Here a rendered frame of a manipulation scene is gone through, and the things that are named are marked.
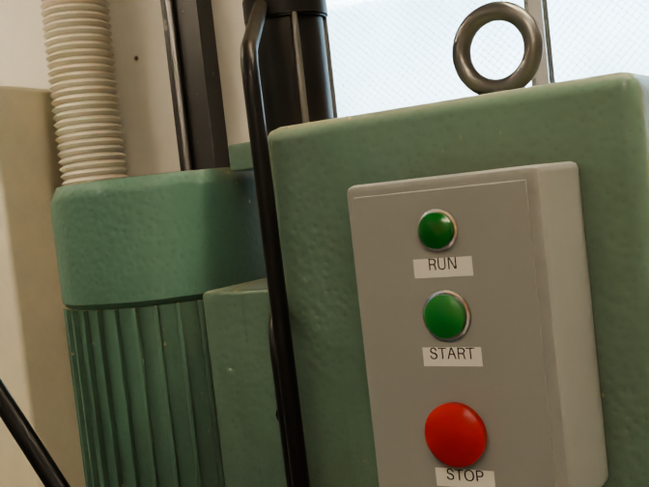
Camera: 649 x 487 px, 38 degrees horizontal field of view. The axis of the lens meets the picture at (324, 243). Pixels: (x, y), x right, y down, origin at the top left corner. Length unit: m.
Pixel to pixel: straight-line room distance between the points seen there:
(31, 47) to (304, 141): 2.03
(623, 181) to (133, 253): 0.35
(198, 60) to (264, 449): 1.58
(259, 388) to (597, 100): 0.30
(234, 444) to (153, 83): 1.71
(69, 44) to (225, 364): 1.64
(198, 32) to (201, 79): 0.10
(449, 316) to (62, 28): 1.88
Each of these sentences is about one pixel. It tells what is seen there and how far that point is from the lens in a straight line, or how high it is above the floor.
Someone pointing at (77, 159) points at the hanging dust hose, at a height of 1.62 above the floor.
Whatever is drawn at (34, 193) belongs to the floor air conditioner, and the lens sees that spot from 2.28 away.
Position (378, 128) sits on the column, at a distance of 0.52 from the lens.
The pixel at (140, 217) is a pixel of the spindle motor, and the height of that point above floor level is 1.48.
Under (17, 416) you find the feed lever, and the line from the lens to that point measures 0.70.
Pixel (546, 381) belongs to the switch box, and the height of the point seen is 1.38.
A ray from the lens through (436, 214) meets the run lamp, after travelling 0.43.
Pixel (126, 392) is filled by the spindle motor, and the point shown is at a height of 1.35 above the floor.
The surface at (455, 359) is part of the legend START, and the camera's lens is 0.45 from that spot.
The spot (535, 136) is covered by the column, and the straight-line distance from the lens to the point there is 0.49.
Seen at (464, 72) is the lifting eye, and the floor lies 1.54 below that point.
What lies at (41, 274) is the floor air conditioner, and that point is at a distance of 2.27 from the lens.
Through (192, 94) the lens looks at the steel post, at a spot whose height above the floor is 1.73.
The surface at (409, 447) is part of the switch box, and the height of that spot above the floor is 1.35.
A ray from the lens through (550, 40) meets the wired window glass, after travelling 2.03.
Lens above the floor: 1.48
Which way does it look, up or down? 3 degrees down
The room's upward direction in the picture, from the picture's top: 6 degrees counter-clockwise
